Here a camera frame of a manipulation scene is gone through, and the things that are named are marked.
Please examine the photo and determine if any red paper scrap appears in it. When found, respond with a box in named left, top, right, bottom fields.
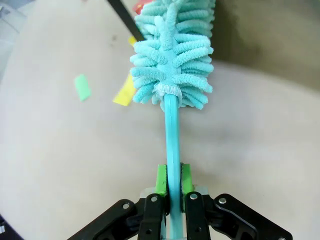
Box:
left=132, top=0, right=151, bottom=15

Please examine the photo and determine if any teal microfiber duster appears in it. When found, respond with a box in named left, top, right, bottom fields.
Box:
left=129, top=0, right=216, bottom=240

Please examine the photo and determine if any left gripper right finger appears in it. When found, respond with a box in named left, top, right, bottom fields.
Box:
left=181, top=162, right=293, bottom=240

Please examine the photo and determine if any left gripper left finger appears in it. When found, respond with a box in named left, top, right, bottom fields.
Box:
left=67, top=163, right=168, bottom=240

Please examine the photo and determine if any green paper scrap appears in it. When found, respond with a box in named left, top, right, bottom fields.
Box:
left=74, top=74, right=92, bottom=102

